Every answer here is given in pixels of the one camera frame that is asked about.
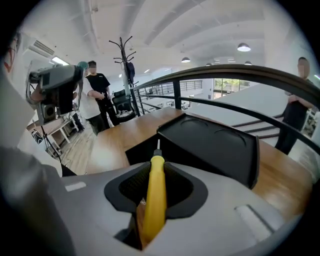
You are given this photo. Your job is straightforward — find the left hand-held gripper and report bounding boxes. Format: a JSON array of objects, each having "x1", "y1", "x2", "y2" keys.
[{"x1": 26, "y1": 64, "x2": 84, "y2": 126}]

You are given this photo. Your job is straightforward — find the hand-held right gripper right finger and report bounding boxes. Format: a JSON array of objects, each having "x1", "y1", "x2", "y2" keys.
[{"x1": 146, "y1": 161, "x2": 301, "y2": 256}]

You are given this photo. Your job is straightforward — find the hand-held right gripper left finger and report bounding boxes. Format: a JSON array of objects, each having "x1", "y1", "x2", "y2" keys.
[{"x1": 61, "y1": 161, "x2": 151, "y2": 256}]

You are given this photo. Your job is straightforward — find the yellow-handled screwdriver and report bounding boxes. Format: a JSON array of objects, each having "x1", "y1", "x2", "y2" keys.
[{"x1": 139, "y1": 139, "x2": 168, "y2": 247}]

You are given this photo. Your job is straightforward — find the black storage box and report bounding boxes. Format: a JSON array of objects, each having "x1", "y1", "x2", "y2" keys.
[{"x1": 124, "y1": 112, "x2": 261, "y2": 190}]

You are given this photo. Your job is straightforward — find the person's left forearm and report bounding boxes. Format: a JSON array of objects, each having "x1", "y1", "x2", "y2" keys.
[{"x1": 30, "y1": 84, "x2": 47, "y2": 104}]

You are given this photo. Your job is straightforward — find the ceiling tube light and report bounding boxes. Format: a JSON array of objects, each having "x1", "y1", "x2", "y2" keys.
[{"x1": 49, "y1": 56, "x2": 70, "y2": 66}]

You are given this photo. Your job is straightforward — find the white air conditioner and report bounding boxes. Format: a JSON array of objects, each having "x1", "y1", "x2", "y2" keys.
[{"x1": 23, "y1": 39, "x2": 55, "y2": 58}]

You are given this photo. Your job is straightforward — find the white desk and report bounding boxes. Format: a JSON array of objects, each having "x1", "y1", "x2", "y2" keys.
[{"x1": 26, "y1": 116, "x2": 77, "y2": 155}]

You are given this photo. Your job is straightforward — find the black office chair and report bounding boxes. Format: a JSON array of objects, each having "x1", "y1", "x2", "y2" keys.
[{"x1": 111, "y1": 89, "x2": 137, "y2": 124}]

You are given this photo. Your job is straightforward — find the black coat rack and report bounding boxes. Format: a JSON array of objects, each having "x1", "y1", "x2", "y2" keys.
[{"x1": 108, "y1": 36, "x2": 141, "y2": 118}]

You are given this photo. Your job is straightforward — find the dark hanging garment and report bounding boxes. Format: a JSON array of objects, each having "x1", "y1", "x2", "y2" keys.
[{"x1": 125, "y1": 61, "x2": 136, "y2": 85}]

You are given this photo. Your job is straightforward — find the large window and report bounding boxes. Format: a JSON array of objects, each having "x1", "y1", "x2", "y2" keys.
[{"x1": 213, "y1": 78, "x2": 251, "y2": 97}]

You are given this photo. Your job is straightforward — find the dark railing with wooden handrail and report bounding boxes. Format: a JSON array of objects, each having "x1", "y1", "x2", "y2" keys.
[{"x1": 132, "y1": 63, "x2": 320, "y2": 161}]

